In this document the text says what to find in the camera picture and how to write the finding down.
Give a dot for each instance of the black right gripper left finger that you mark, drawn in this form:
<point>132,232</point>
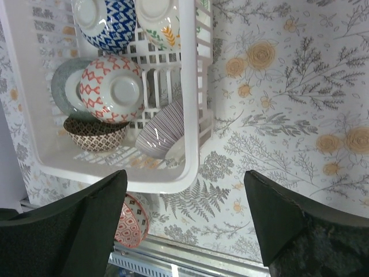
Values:
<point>73,236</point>

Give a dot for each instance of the purple glass bowl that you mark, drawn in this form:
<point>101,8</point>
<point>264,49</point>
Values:
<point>163,136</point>

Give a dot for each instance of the tan patterned ceramic bowl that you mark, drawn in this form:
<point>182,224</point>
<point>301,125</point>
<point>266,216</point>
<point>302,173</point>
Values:
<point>95,136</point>

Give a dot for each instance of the aluminium rail frame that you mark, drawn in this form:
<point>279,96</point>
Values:
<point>161,257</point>

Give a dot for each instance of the white plastic dish rack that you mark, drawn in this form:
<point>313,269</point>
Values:
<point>32,26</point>

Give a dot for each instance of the yellow flower ceramic bowl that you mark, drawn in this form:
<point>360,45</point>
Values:
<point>160,21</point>

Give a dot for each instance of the dark blue rimmed bowl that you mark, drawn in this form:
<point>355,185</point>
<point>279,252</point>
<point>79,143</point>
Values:
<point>107,25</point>

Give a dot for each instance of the red rimmed bottom bowl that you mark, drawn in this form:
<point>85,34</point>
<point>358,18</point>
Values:
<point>133,225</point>

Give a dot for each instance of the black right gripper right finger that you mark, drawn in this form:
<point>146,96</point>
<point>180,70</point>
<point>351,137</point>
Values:
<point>298,236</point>

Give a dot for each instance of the red patterned ceramic bowl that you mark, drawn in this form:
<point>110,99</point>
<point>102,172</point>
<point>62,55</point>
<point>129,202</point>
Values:
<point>112,89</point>

